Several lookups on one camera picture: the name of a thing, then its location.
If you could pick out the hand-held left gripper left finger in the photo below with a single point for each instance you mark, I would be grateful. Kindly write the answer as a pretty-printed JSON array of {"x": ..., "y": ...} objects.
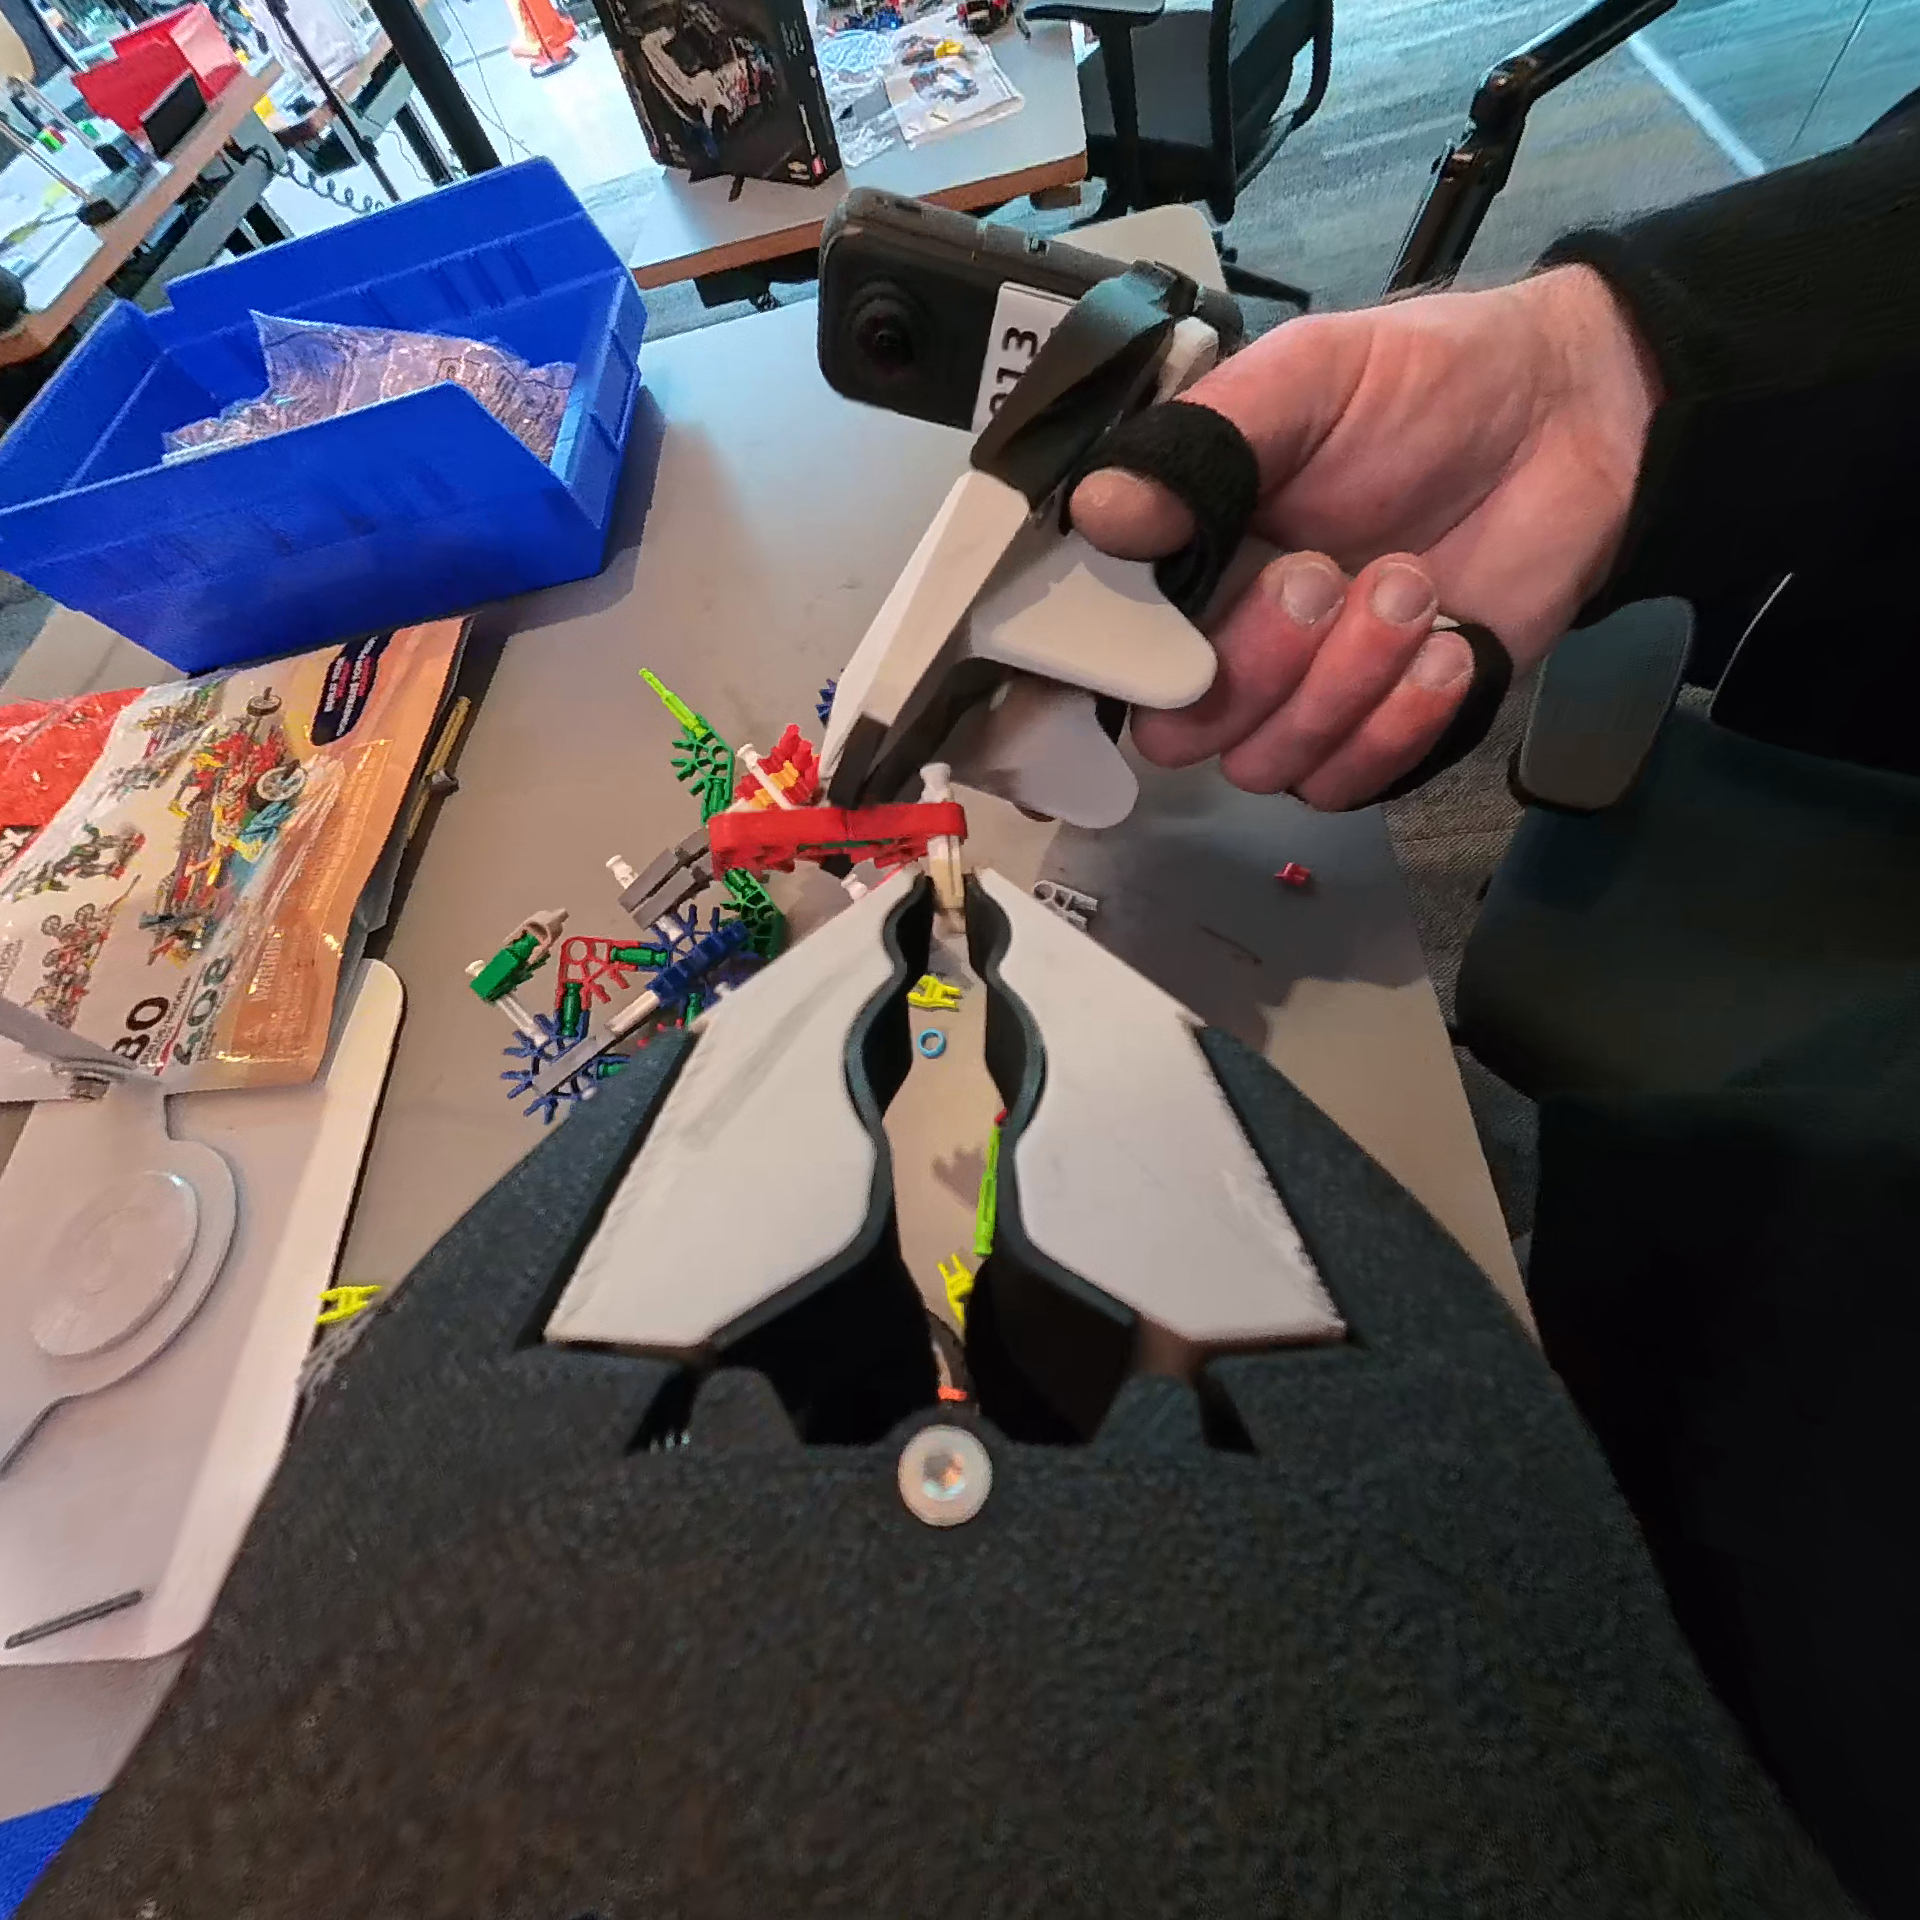
[{"x": 720, "y": 1185}]

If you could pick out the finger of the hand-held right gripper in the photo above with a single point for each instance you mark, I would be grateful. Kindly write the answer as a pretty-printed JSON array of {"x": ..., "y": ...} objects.
[{"x": 931, "y": 601}]

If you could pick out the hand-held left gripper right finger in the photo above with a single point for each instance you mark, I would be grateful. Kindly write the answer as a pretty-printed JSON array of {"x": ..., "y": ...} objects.
[{"x": 1170, "y": 1185}]

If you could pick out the light green rod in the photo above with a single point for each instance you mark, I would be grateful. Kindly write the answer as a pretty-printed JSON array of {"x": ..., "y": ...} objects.
[{"x": 986, "y": 1193}]

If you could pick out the multicolour construction toy model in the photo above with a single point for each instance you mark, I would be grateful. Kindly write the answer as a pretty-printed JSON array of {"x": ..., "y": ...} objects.
[{"x": 674, "y": 960}]

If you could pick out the pale grey connector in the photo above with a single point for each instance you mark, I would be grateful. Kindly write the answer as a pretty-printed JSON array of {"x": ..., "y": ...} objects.
[{"x": 1065, "y": 903}]

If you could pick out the white rod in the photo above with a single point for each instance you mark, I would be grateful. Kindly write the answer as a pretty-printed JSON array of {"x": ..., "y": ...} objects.
[{"x": 943, "y": 884}]

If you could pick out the blue bin with square tag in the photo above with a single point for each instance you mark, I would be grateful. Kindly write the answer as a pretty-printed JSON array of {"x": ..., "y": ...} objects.
[{"x": 38, "y": 1853}]

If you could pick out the person's right forearm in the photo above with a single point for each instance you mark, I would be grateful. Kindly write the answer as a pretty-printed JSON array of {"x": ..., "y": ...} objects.
[{"x": 1801, "y": 375}]

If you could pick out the person's right hand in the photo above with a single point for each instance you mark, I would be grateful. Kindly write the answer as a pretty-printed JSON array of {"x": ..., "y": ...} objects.
[{"x": 1441, "y": 450}]

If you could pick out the yellow connector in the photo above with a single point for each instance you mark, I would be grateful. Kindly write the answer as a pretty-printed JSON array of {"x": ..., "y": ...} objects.
[{"x": 956, "y": 1286}]

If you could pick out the small yellow clip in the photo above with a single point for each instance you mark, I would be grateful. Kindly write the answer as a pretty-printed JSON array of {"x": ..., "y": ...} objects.
[{"x": 934, "y": 992}]

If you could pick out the yellow-green connector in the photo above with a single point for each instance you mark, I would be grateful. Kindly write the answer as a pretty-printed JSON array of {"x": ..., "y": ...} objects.
[{"x": 350, "y": 1303}]

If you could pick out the grey background table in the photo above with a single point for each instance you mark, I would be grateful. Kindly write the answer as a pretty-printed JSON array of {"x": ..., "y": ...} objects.
[{"x": 901, "y": 211}]

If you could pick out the dull yellow rod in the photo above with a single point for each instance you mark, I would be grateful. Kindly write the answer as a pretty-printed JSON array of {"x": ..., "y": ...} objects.
[{"x": 447, "y": 743}]

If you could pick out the clear bag of toy parts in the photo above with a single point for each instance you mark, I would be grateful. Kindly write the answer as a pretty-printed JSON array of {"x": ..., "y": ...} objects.
[{"x": 922, "y": 83}]

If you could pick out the black background chair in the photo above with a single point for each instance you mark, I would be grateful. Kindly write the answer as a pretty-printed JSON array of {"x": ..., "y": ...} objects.
[{"x": 1184, "y": 120}]

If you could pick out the orange toy set package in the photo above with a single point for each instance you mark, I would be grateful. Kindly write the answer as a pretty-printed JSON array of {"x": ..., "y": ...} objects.
[{"x": 270, "y": 900}]

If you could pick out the black toy car box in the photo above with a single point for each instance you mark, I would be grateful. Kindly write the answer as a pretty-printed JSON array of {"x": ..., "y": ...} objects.
[{"x": 720, "y": 91}]

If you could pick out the clear plastic bag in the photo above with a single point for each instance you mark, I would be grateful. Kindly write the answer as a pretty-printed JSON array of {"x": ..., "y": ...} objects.
[{"x": 374, "y": 375}]

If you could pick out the blue plastic storage bin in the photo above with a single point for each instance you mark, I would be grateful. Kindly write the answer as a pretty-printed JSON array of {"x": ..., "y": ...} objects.
[{"x": 301, "y": 554}]

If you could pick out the orange traffic cone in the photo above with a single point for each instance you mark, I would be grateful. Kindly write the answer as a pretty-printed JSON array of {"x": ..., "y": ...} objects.
[{"x": 542, "y": 31}]

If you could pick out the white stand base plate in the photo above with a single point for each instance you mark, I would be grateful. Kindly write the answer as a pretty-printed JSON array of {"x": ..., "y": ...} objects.
[{"x": 180, "y": 1425}]

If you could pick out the black chair frame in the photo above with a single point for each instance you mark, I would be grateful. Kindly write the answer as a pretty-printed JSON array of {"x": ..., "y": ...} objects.
[{"x": 1500, "y": 105}]

